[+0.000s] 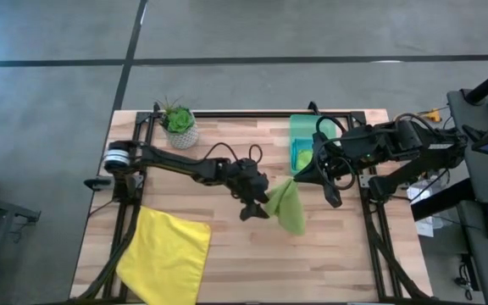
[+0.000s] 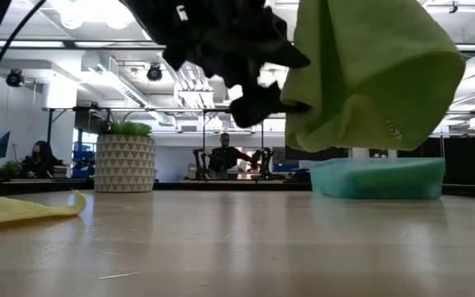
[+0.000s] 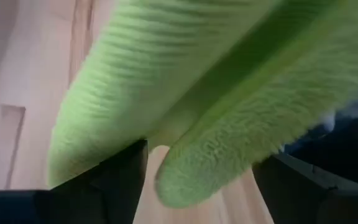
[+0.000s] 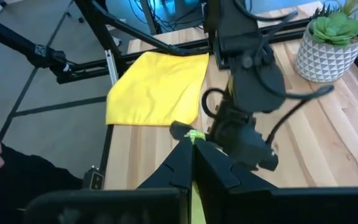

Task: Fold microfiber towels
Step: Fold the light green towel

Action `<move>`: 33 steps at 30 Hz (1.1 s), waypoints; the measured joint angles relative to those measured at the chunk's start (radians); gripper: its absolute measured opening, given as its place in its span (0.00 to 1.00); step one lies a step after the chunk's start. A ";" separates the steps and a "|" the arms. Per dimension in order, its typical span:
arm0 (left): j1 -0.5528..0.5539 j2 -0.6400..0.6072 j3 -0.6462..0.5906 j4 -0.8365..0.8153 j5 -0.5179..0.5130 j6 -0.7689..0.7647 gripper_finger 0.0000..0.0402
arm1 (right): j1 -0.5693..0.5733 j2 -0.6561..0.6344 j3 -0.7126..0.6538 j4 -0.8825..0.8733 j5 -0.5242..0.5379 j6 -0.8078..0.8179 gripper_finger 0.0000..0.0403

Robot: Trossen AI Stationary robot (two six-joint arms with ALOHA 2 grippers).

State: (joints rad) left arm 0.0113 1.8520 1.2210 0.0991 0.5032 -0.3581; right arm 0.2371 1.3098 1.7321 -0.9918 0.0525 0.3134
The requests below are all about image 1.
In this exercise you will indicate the yellow microfiber towel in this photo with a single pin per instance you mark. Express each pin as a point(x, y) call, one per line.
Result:
point(163, 254)

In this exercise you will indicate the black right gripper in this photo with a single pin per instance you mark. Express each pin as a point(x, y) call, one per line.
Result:
point(333, 163)

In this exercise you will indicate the black aluminium rig frame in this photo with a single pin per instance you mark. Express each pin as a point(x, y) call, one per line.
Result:
point(373, 237)

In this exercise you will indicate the lime green microfiber towel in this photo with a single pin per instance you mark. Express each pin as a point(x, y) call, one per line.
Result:
point(288, 207)

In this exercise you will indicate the white plastic bag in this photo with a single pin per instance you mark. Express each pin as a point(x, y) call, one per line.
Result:
point(424, 192)

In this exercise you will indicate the black table clamp mount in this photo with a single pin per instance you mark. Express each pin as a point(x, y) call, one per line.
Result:
point(98, 183)

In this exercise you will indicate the succulent in patterned white pot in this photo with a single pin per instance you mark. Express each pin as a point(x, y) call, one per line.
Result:
point(180, 125)

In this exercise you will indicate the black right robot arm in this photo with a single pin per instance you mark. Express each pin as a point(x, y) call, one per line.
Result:
point(409, 152)

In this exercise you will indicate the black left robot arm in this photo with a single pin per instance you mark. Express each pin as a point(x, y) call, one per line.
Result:
point(176, 163)

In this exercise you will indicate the translucent teal plastic bin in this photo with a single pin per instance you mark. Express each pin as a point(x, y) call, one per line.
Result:
point(305, 127)

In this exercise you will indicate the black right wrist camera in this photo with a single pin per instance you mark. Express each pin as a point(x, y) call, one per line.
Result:
point(367, 146)

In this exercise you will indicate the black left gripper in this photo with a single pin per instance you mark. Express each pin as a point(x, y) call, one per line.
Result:
point(248, 178)

